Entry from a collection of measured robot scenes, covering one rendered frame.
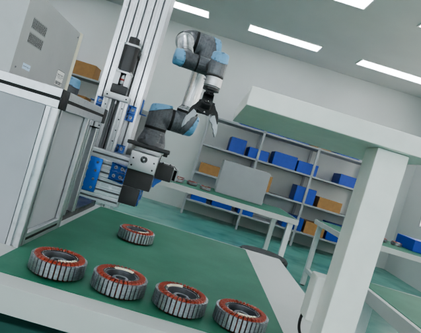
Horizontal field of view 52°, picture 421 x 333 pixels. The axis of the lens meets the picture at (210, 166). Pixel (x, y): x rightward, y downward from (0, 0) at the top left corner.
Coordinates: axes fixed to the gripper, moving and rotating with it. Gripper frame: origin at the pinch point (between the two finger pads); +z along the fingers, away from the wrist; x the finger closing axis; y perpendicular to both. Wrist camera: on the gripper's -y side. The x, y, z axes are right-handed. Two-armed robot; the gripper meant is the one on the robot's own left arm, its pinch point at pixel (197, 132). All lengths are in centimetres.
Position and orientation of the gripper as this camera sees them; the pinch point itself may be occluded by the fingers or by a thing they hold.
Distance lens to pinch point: 183.2
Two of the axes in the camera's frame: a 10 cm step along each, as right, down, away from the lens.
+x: -9.5, -2.9, -1.0
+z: -2.9, 9.6, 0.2
